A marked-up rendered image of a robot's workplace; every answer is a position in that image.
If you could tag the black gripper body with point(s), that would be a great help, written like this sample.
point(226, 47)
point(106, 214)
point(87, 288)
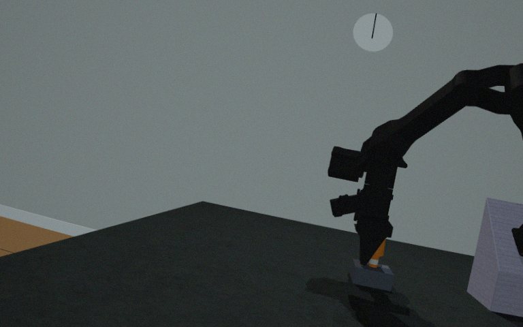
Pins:
point(376, 219)

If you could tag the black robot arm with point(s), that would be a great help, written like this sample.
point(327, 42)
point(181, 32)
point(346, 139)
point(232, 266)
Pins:
point(382, 153)

